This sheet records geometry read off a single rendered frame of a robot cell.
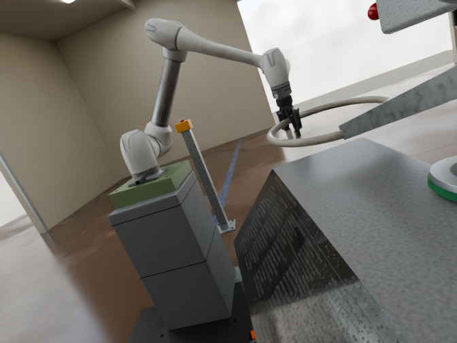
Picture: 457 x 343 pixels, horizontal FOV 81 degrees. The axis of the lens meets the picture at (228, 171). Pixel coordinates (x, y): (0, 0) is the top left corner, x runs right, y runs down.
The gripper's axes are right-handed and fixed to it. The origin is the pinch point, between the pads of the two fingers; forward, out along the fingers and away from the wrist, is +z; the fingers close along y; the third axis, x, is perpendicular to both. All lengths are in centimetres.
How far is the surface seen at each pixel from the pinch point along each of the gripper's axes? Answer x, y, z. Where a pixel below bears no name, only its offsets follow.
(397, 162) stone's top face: -23, 60, -4
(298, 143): -25.7, 30.2, -9.4
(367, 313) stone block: -66, 79, -5
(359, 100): 19.2, 23.8, -9.2
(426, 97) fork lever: -31, 72, -22
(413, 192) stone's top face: -37, 71, -5
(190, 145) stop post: -8, -121, 6
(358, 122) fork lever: -21, 50, -15
